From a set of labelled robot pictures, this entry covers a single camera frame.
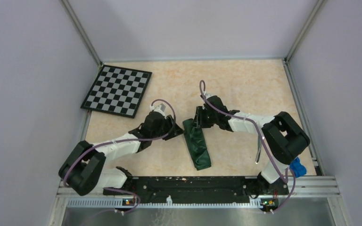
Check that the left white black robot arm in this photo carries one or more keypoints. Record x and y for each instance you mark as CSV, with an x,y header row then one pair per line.
x,y
82,169

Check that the blue toy car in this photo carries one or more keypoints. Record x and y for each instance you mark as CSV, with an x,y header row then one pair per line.
x,y
298,169

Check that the dark green cloth napkin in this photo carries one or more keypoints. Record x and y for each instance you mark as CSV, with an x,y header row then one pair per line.
x,y
196,145

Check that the white toothed cable rail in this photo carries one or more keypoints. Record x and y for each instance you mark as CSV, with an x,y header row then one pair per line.
x,y
119,203

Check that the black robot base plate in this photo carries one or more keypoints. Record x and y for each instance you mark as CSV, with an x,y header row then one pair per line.
x,y
203,190

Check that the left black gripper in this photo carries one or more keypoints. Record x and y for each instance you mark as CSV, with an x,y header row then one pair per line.
x,y
176,131

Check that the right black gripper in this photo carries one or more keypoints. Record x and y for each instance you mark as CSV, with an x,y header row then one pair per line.
x,y
198,121

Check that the black grey checkerboard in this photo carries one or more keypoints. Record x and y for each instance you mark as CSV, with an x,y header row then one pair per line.
x,y
117,90

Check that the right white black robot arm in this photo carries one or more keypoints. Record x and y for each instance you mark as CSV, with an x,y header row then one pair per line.
x,y
281,136

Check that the silver metal fork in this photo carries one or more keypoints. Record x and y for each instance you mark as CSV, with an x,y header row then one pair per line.
x,y
259,149

